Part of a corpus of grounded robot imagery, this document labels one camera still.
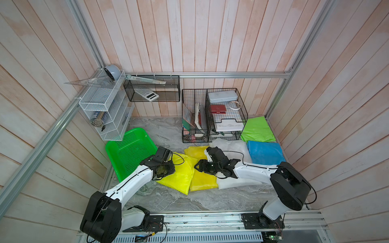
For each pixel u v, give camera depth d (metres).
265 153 0.98
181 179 0.85
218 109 0.95
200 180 0.84
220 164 0.69
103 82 0.86
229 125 0.90
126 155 0.98
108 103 0.70
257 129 1.11
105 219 0.40
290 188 0.45
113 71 0.84
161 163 0.65
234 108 0.98
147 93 0.98
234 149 0.97
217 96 1.01
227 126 0.90
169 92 1.07
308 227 0.73
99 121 0.76
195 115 1.04
